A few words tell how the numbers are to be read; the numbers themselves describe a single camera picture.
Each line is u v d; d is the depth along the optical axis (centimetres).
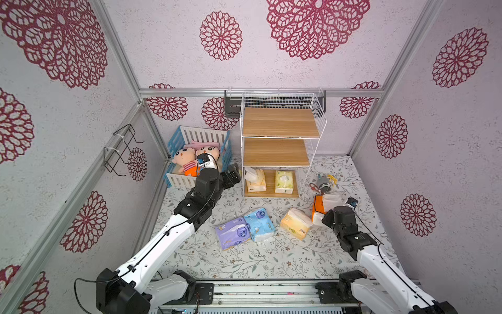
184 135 110
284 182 100
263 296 75
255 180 102
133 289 38
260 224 89
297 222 88
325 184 100
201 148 102
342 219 63
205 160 63
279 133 72
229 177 65
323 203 88
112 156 73
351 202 73
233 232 85
